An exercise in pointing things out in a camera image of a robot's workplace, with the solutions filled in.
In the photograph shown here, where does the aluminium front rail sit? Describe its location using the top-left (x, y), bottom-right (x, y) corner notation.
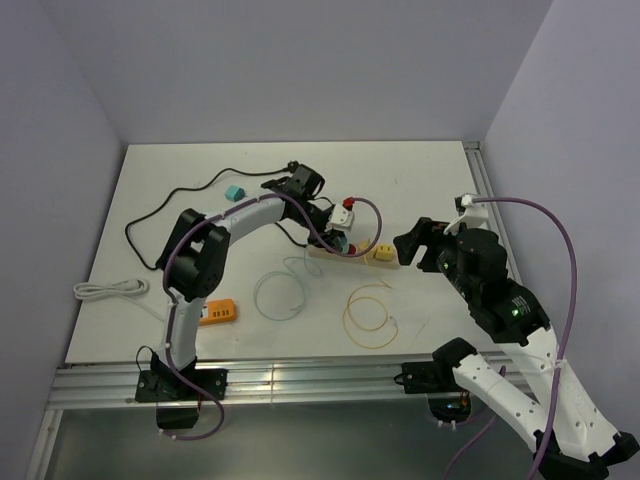
top-left (45, 355), bottom-right (430, 410)

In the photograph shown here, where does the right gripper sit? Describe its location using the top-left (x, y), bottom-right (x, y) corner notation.
top-left (392, 215), bottom-right (477, 299)

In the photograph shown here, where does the small yellow plug adapter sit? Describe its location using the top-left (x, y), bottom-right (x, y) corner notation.
top-left (374, 244), bottom-right (395, 262)

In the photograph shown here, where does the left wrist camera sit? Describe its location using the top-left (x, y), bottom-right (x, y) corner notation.
top-left (326, 197), bottom-right (355, 232)

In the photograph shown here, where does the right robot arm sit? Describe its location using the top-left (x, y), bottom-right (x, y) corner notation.
top-left (393, 217), bottom-right (639, 479)

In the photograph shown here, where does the orange power strip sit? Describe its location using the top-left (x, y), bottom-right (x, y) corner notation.
top-left (199, 299), bottom-right (237, 327)

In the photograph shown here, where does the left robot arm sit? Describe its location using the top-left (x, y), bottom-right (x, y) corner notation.
top-left (136, 162), bottom-right (353, 402)

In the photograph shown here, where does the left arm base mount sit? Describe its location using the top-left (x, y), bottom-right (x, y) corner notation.
top-left (134, 369), bottom-right (228, 430)

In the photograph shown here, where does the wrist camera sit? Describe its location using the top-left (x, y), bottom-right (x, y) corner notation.
top-left (326, 197), bottom-right (355, 232)
top-left (444, 193), bottom-right (489, 236)

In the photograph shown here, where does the aluminium rail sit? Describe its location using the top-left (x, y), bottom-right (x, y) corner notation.
top-left (45, 355), bottom-right (430, 410)
top-left (462, 141), bottom-right (525, 296)

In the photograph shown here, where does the black power cord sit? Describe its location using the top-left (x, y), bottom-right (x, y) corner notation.
top-left (124, 159), bottom-right (311, 271)

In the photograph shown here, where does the small teal plug adapter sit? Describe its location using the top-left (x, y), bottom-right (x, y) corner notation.
top-left (224, 185), bottom-right (246, 202)

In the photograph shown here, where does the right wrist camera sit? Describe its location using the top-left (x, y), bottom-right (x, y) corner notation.
top-left (444, 193), bottom-right (489, 236)

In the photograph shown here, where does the beige red power strip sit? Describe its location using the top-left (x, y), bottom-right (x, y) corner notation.
top-left (306, 245), bottom-right (401, 270)

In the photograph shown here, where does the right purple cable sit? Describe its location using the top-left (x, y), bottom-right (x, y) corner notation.
top-left (442, 196), bottom-right (579, 480)

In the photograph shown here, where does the aluminium right rail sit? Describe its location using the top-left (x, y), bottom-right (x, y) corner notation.
top-left (462, 141), bottom-right (525, 296)

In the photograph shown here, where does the teal charging cable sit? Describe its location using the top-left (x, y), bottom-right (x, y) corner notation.
top-left (253, 249), bottom-right (324, 324)

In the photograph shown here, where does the white coiled cable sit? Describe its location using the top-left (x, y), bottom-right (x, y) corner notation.
top-left (73, 278), bottom-right (150, 302)

